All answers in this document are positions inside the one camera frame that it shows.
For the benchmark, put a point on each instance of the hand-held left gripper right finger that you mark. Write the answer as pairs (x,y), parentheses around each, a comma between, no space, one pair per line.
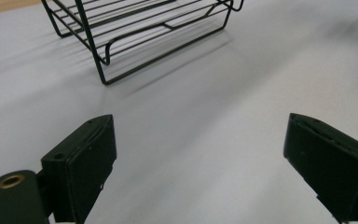
(329,165)

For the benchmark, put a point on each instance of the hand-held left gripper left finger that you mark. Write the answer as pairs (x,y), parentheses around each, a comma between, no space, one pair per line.
(84,165)

